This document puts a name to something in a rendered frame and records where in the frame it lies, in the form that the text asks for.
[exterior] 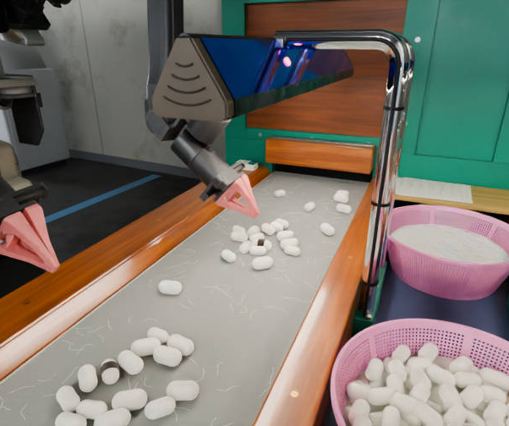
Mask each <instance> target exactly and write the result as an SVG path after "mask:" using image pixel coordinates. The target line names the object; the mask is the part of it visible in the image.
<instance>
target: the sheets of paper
mask: <svg viewBox="0 0 509 426"><path fill-rule="evenodd" d="M396 194H398V195H405V196H413V197H420V198H428V199H443V200H450V201H456V202H463V203H471V204H472V203H473V201H472V195H471V185H465V184H457V183H444V182H437V181H431V180H424V179H417V178H410V177H404V178H402V177H398V178H397V188H396Z"/></svg>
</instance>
